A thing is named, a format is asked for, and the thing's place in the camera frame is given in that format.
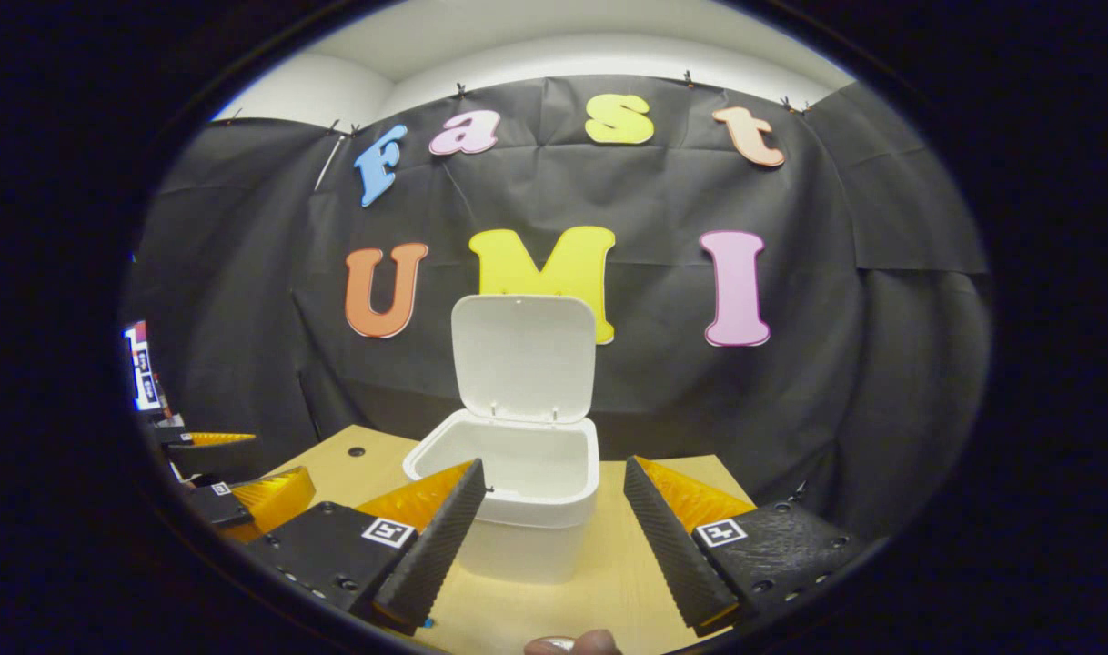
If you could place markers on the thin white rod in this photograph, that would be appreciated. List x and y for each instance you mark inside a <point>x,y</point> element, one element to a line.
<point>329,164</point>

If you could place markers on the black backdrop cloth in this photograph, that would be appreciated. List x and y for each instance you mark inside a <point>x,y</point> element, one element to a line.
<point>654,209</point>

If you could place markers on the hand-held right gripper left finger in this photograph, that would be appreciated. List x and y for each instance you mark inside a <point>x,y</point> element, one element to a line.
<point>440,541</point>

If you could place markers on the white desktop garbage bin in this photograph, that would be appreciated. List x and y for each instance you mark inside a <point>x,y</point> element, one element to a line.
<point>527,355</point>

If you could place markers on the row of black cloth clips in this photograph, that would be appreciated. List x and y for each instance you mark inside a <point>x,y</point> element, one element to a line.
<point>462,91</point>

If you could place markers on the colourful wall poster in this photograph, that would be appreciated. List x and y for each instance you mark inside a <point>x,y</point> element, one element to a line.
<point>143,373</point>

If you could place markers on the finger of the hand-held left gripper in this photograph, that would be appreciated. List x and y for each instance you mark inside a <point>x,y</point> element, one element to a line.
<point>208,458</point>
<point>219,505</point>

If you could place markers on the wooden desktop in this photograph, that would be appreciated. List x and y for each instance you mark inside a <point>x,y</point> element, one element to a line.
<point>609,564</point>

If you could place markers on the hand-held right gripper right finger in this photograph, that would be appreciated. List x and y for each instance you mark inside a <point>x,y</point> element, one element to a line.
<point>668,546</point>

